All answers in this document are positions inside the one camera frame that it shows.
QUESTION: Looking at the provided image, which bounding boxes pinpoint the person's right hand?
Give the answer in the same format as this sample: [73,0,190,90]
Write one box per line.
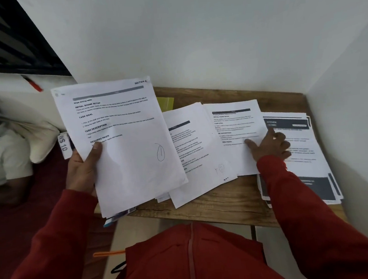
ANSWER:
[243,126,293,164]

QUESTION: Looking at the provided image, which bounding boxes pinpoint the person's left hand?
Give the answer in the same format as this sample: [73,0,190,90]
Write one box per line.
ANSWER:
[62,141,108,200]

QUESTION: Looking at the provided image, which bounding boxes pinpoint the stack of printed sheets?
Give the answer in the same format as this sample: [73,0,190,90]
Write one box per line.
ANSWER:
[50,73,191,222]

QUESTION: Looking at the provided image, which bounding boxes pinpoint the small pile of printed sheets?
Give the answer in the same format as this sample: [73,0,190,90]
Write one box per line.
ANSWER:
[251,106,345,211]

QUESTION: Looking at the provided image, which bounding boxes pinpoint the yellow patterned plastic folder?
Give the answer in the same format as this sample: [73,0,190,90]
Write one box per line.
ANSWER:
[156,95,176,112]

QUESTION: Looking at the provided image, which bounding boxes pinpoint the person's left forearm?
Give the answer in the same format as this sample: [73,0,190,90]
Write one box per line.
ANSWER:
[0,186,105,279]

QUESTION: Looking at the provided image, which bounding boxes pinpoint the person's red jacket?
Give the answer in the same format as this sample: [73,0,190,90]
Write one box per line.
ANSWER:
[97,215,291,279]

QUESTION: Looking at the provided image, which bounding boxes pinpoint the white paper label tag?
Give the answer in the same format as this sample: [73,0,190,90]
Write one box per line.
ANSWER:
[57,131,75,160]

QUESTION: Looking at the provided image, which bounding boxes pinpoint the white pillow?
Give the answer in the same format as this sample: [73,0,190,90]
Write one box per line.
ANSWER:
[0,111,62,167]

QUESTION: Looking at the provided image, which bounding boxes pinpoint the blue and silver stapler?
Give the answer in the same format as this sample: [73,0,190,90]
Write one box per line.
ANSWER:
[102,206,139,228]

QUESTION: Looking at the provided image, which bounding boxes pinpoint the maroon bed mattress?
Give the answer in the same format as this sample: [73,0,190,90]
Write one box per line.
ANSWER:
[0,137,119,279]

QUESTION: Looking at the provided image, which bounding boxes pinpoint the red marker on sill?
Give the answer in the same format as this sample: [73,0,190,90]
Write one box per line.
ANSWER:
[21,74,43,94]

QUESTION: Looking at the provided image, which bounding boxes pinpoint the dark louvred window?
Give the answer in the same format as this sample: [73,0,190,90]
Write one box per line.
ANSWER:
[0,0,71,82]

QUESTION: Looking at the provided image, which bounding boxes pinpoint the orange cable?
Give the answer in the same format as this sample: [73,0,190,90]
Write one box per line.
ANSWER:
[93,250,126,259]

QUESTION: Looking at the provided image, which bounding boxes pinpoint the black cord loop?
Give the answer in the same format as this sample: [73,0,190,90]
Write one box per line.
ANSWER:
[109,261,128,274]

